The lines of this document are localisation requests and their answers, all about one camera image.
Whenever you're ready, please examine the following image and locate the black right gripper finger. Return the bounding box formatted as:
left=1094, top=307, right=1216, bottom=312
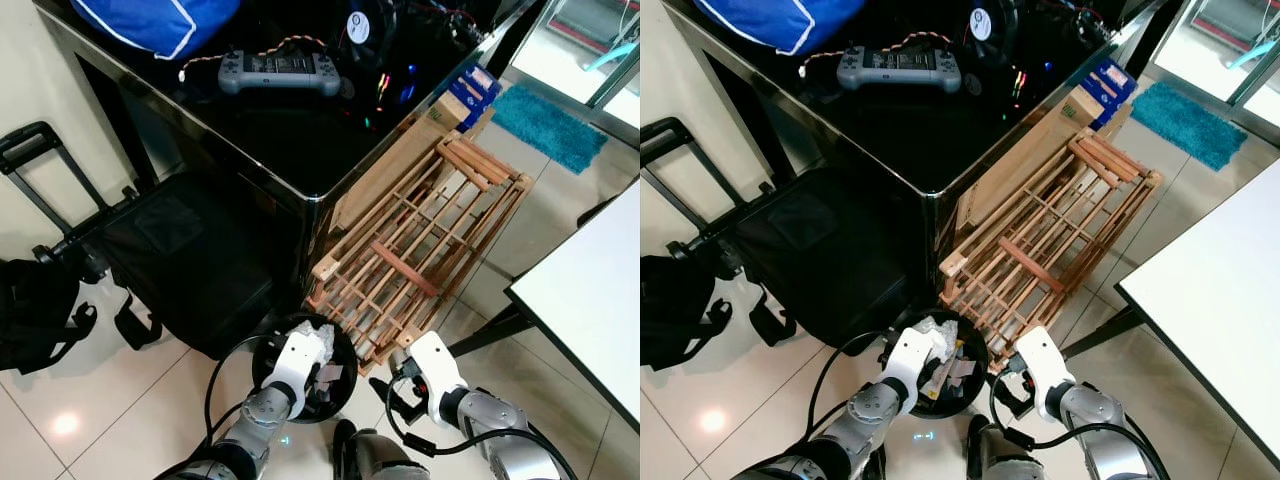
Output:
left=370, top=376, right=421, bottom=426
left=992, top=376, right=1036, bottom=421

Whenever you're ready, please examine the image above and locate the black round rubbish bin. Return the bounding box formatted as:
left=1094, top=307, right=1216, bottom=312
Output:
left=885, top=310, right=991, bottom=416
left=252, top=313, right=359, bottom=423

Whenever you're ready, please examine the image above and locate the grey black robot leg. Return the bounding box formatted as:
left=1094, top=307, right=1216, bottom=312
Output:
left=333, top=420, right=426, bottom=480
left=965, top=415, right=1046, bottom=480

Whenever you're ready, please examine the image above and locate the black table leg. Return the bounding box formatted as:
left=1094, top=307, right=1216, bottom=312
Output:
left=1060, top=303, right=1143, bottom=356
left=448, top=305, right=533, bottom=358

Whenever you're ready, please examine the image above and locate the wooden slatted rack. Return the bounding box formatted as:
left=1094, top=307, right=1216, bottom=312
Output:
left=938, top=130, right=1164, bottom=371
left=305, top=135, right=534, bottom=376

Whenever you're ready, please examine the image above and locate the flat tan cardboard box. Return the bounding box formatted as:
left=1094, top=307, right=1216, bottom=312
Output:
left=328, top=93, right=481, bottom=233
left=955, top=88, right=1106, bottom=236

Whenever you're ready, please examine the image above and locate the black glossy table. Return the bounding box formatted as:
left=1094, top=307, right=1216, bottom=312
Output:
left=660, top=0, right=1166, bottom=291
left=33, top=0, right=546, bottom=291

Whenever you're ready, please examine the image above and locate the black backpack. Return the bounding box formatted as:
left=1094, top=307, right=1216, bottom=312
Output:
left=0, top=258, right=99, bottom=376
left=640, top=255, right=731, bottom=371

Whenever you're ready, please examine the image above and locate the teal floor rug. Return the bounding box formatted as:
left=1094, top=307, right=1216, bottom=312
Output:
left=1130, top=80, right=1249, bottom=171
left=490, top=83, right=609, bottom=176

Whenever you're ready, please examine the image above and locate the blue cardboard box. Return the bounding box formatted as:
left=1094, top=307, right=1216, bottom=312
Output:
left=1085, top=58, right=1139, bottom=126
left=445, top=65, right=501, bottom=131

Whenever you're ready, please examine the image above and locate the grey remote controller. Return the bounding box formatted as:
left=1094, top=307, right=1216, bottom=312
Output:
left=837, top=46, right=963, bottom=94
left=218, top=50, right=342, bottom=97

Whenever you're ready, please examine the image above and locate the black fan white label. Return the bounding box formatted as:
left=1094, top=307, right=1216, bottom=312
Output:
left=340, top=0, right=401, bottom=61
left=965, top=0, right=1021, bottom=61

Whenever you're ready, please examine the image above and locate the blue bag white piping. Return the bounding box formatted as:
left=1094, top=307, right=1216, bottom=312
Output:
left=693, top=0, right=866, bottom=56
left=70, top=0, right=241, bottom=61

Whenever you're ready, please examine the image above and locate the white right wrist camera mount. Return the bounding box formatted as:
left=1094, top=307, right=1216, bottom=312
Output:
left=408, top=332, right=469, bottom=401
left=1015, top=327, right=1076, bottom=396

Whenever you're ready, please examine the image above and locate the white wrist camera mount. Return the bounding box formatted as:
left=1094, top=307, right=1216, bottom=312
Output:
left=1015, top=327, right=1076, bottom=396
left=880, top=328, right=936, bottom=391
left=265, top=332, right=326, bottom=393
left=408, top=332, right=469, bottom=401

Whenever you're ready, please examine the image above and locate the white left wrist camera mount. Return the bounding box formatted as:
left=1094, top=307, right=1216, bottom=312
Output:
left=880, top=328, right=936, bottom=391
left=265, top=332, right=326, bottom=393

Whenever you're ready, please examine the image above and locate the twisted orange white wire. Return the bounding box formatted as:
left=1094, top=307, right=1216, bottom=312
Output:
left=800, top=30, right=966, bottom=76
left=178, top=35, right=346, bottom=81

